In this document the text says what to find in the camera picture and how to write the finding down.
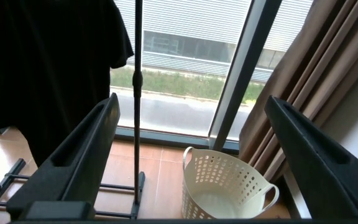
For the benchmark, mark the beige curtain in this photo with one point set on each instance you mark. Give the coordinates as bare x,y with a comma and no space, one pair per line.
306,77

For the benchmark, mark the white laundry basket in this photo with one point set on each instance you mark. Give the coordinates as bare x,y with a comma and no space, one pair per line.
222,186

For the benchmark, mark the black garment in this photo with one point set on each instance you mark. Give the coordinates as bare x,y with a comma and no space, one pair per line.
42,62

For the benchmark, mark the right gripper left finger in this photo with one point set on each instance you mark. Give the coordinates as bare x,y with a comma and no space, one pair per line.
73,177

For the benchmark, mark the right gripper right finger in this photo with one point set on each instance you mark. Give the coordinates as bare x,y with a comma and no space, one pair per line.
331,177

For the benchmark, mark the black clothes rack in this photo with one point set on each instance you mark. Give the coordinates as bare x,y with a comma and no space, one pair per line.
137,84

